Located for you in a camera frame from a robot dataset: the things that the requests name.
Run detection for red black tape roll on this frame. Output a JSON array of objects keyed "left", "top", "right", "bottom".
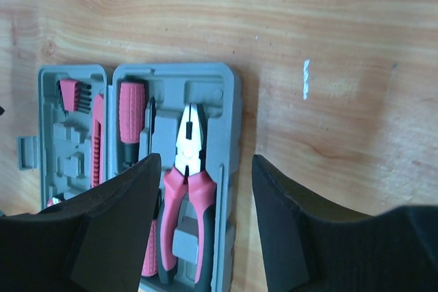
[{"left": 47, "top": 197, "right": 63, "bottom": 207}]

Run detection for pink hex key set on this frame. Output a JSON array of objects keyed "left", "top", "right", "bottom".
[{"left": 57, "top": 79, "right": 92, "bottom": 116}]

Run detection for pink black utility knife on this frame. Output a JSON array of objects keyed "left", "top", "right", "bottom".
[{"left": 90, "top": 94, "right": 104, "bottom": 188}]

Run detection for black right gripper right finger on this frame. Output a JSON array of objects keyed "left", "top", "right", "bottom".
[{"left": 252, "top": 155, "right": 437, "bottom": 291}]

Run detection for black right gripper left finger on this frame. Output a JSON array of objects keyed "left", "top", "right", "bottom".
[{"left": 1, "top": 154, "right": 161, "bottom": 291}]

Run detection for pink black screwdriver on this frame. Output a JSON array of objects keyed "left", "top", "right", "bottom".
[
  {"left": 142, "top": 96, "right": 161, "bottom": 277},
  {"left": 118, "top": 80, "right": 146, "bottom": 168}
]

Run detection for grey plastic tool case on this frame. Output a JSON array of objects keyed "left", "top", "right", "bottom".
[{"left": 17, "top": 63, "right": 242, "bottom": 291}]

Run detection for pink black pliers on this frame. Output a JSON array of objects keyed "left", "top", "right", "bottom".
[{"left": 156, "top": 102, "right": 218, "bottom": 292}]

